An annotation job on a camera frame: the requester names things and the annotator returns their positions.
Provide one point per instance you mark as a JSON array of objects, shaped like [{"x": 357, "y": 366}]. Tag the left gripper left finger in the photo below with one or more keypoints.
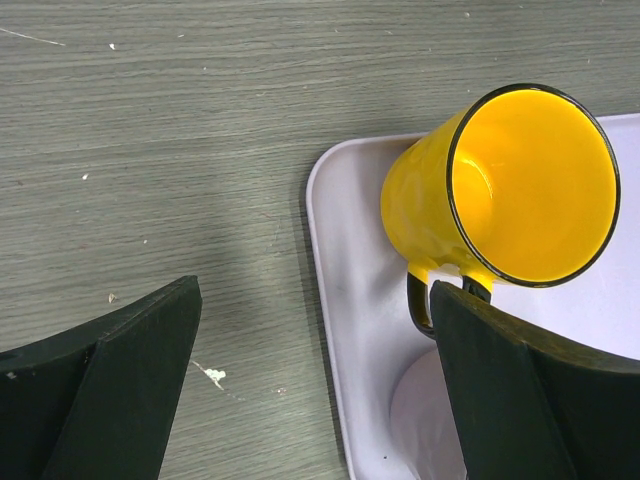
[{"x": 98, "y": 401}]

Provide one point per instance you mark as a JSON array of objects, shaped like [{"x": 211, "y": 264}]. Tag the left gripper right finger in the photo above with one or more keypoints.
[{"x": 531, "y": 404}]

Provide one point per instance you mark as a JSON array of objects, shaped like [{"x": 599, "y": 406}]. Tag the yellow glass mug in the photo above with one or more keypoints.
[{"x": 523, "y": 187}]

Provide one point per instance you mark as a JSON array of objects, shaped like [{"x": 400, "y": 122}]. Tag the lavender plastic tray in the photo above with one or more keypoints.
[{"x": 372, "y": 341}]

